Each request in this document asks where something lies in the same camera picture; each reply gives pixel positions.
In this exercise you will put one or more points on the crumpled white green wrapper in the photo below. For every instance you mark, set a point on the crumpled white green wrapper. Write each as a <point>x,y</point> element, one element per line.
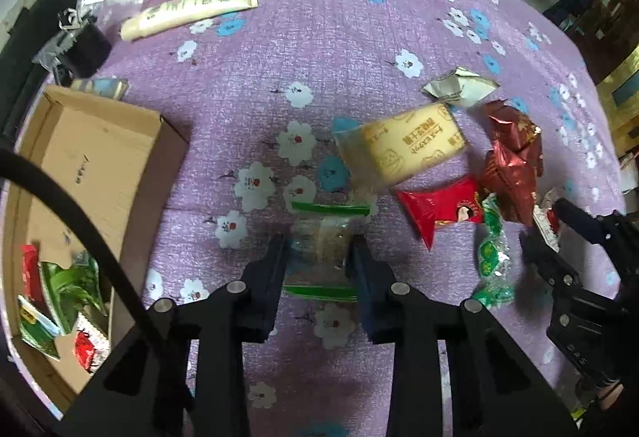
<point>464,88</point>

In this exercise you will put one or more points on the cream tube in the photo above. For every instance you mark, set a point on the cream tube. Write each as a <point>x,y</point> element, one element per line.
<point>189,8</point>

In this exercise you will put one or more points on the person's right hand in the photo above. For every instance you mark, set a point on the person's right hand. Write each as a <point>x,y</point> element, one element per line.
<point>609,394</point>

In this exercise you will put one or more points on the purple floral tablecloth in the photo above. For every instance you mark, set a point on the purple floral tablecloth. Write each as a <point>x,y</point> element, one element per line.
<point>324,43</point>

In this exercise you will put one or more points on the green leaf-print snack packet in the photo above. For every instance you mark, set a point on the green leaf-print snack packet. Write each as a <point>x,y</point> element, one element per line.
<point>65,287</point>

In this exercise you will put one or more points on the green candy packet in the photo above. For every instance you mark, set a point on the green candy packet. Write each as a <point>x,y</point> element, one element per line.
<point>491,252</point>

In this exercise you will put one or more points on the red and white snack packet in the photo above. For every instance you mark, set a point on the red and white snack packet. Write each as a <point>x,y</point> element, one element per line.
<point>87,347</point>

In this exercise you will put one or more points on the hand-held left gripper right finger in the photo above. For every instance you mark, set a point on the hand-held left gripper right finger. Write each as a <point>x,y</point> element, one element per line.
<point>359,270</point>

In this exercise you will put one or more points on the cardboard box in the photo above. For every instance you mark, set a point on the cardboard box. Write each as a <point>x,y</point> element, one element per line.
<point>100,167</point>

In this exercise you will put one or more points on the pale green flat packet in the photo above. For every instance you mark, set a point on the pale green flat packet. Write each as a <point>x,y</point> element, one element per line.
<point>102,88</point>

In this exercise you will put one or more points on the bright red snack packet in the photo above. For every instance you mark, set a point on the bright red snack packet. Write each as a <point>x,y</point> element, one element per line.
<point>439,207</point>

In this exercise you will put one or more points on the green and yellow snack packet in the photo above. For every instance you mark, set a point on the green and yellow snack packet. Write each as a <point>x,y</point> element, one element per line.
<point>35,323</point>

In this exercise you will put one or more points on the black binder clip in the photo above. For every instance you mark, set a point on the black binder clip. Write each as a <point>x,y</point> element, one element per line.
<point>87,48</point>

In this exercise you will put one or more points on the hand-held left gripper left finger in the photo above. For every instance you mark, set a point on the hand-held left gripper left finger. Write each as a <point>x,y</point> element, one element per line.
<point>277,267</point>

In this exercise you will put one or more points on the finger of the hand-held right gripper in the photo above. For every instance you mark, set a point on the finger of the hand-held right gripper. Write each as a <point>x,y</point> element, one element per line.
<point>546,260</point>
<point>579,220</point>

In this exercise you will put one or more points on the dark red snack packet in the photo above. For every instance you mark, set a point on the dark red snack packet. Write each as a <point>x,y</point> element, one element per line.
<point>509,182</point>
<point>514,122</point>

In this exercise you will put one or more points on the clear green-striped snack packet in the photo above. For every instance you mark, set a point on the clear green-striped snack packet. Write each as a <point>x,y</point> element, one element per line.
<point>324,237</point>

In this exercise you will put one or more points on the small red white packet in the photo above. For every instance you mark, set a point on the small red white packet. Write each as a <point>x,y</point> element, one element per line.
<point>546,217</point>

